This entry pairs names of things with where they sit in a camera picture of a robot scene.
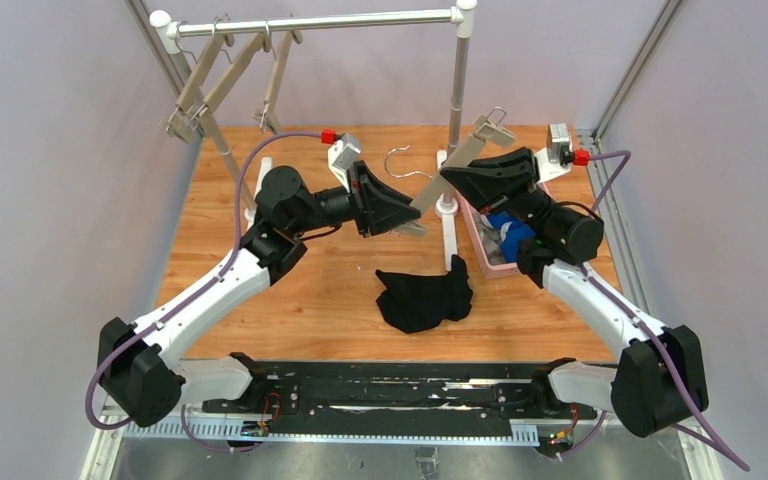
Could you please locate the beige hanger of black underwear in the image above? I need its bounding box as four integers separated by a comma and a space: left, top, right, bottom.
383, 107, 518, 240

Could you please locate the purple cable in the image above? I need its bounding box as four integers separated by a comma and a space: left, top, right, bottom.
572, 149, 751, 473
85, 129, 339, 454

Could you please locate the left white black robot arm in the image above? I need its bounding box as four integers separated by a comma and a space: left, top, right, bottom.
93, 161, 421, 427

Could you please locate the empty beige clip hanger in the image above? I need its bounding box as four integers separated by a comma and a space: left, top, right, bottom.
156, 14, 235, 153

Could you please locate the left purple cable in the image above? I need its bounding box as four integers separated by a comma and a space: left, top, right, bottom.
85, 129, 339, 454

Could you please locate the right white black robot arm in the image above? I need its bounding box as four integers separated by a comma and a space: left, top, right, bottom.
439, 148, 709, 438

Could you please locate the grey underwear beige waistband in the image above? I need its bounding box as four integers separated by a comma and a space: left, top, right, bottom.
477, 225, 506, 265

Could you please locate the beige hanger of blue underwear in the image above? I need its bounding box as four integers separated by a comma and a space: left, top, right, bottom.
254, 30, 303, 134

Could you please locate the pink plastic basket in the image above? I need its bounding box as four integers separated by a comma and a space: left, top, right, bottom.
443, 148, 551, 279

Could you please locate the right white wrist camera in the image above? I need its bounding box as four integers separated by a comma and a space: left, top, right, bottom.
534, 123, 574, 183

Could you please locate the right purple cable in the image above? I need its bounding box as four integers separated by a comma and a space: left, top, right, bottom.
572, 149, 751, 473

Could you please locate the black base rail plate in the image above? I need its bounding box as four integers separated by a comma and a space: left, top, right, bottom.
138, 359, 630, 440

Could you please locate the blue underwear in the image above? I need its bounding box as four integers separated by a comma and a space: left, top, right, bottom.
486, 212, 535, 263

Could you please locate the black underwear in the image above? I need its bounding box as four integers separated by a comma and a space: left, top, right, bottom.
375, 255, 474, 334

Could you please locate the beige hanger of grey underwear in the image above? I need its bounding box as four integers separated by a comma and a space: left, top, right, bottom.
177, 31, 272, 131

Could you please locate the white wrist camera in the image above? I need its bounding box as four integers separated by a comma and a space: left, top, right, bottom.
327, 133, 361, 190
534, 123, 574, 183

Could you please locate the white metal clothes rack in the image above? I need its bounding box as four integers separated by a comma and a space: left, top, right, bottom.
150, 0, 480, 272

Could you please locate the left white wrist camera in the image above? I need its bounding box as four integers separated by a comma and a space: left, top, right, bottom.
327, 133, 361, 190

